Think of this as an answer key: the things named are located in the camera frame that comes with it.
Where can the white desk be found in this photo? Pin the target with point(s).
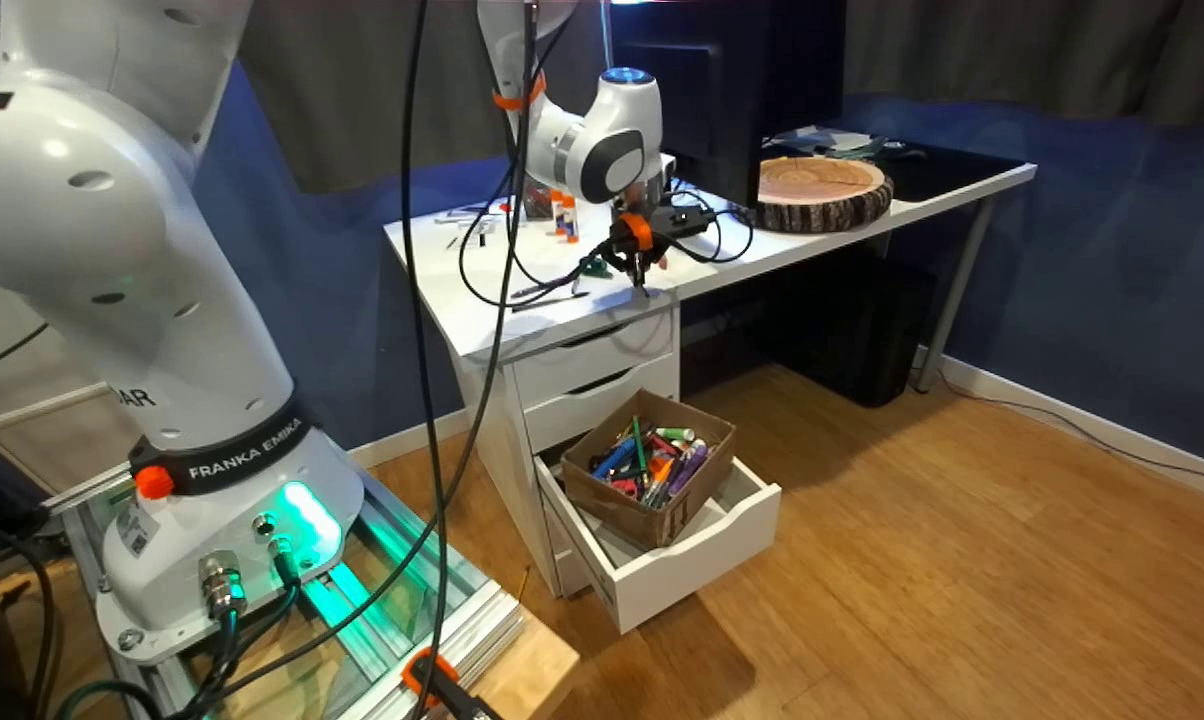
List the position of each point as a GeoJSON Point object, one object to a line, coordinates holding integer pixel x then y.
{"type": "Point", "coordinates": [813, 246]}

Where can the purple pen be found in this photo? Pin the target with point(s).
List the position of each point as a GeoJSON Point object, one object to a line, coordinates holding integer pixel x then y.
{"type": "Point", "coordinates": [547, 293]}

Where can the black box under desk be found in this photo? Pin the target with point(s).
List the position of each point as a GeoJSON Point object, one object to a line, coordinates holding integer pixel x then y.
{"type": "Point", "coordinates": [852, 325]}

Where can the grey curtain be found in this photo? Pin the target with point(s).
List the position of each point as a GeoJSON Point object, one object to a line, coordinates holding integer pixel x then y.
{"type": "Point", "coordinates": [345, 94]}

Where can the black computer monitor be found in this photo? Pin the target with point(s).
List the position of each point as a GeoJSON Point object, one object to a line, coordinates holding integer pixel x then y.
{"type": "Point", "coordinates": [732, 94]}

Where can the orange capped glue stick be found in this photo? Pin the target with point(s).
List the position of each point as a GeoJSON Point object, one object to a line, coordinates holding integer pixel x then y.
{"type": "Point", "coordinates": [565, 218]}

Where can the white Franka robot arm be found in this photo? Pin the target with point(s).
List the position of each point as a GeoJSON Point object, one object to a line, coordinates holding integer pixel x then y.
{"type": "Point", "coordinates": [92, 242]}

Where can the brown cardboard box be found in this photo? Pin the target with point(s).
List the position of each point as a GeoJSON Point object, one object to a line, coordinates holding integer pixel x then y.
{"type": "Point", "coordinates": [683, 512]}

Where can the green black sharpener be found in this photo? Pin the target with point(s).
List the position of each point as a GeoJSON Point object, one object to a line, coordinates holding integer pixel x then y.
{"type": "Point", "coordinates": [603, 265]}

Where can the white open drawer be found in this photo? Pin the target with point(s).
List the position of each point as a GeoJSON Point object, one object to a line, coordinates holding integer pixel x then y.
{"type": "Point", "coordinates": [706, 561]}

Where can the white drawer cabinet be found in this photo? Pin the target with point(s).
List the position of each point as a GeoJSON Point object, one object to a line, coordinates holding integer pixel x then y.
{"type": "Point", "coordinates": [587, 372]}

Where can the brown curtain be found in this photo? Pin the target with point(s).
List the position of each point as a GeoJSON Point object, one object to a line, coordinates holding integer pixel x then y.
{"type": "Point", "coordinates": [1040, 60]}

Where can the round wooden slab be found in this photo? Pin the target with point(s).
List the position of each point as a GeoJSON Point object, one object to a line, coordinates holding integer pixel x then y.
{"type": "Point", "coordinates": [824, 193]}

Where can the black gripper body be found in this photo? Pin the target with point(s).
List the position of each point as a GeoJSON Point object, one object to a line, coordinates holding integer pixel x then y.
{"type": "Point", "coordinates": [666, 227]}

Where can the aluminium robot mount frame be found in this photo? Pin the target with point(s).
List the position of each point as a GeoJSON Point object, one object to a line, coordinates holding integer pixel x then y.
{"type": "Point", "coordinates": [374, 624]}

